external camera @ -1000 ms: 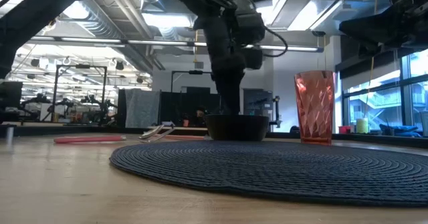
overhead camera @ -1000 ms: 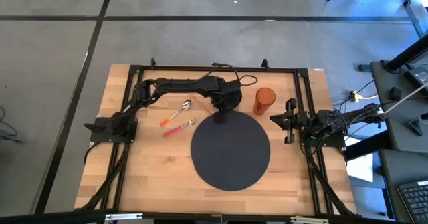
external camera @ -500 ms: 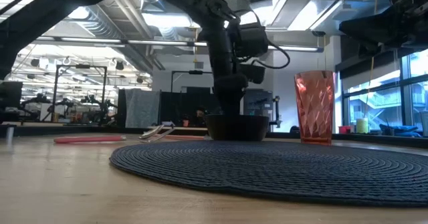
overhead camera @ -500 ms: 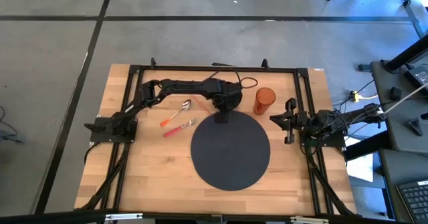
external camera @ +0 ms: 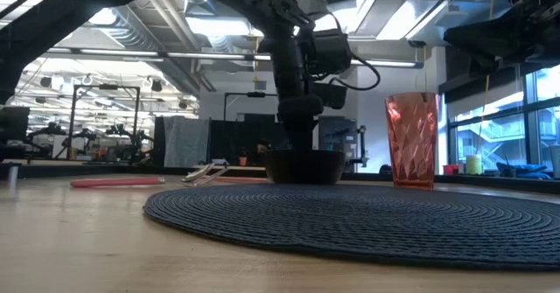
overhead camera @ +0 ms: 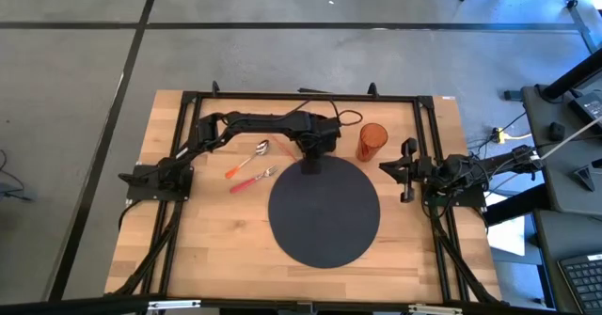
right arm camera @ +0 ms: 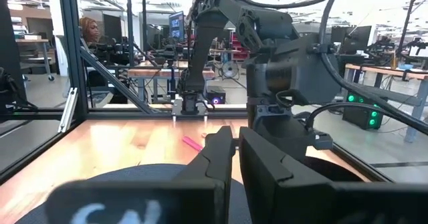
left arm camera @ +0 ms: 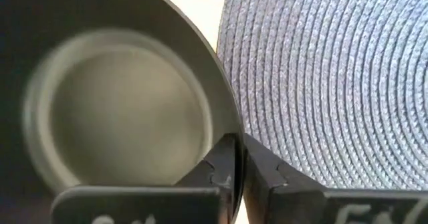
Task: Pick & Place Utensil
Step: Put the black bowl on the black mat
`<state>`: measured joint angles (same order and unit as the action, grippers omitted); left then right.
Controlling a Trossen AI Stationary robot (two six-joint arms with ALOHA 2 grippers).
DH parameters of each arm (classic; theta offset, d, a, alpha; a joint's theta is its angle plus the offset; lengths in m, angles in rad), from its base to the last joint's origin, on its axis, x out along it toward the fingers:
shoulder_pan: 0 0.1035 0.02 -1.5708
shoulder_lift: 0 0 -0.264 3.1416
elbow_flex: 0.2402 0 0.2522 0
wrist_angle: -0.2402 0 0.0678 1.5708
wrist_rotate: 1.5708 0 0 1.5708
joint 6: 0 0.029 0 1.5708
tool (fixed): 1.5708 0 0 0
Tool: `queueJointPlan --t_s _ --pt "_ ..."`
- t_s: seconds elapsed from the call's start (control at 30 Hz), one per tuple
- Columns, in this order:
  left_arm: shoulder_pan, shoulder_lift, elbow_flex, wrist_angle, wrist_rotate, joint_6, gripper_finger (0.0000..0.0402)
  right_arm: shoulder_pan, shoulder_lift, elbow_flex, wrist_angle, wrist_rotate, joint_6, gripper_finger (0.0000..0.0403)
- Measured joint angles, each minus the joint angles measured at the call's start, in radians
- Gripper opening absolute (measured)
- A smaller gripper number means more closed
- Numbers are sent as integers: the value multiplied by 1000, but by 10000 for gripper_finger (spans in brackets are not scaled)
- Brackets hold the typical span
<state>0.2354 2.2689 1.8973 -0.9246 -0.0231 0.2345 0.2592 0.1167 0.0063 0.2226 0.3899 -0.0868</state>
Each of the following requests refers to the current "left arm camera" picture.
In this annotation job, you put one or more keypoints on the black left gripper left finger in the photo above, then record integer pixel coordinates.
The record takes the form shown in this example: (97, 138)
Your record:
(140, 205)

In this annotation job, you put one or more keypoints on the round woven grey-blue placemat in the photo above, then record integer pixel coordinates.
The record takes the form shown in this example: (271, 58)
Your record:
(334, 83)

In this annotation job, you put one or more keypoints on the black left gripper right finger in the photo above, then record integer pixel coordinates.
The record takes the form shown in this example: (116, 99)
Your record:
(294, 204)

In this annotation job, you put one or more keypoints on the black bowl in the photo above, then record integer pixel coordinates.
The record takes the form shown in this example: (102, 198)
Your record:
(127, 117)

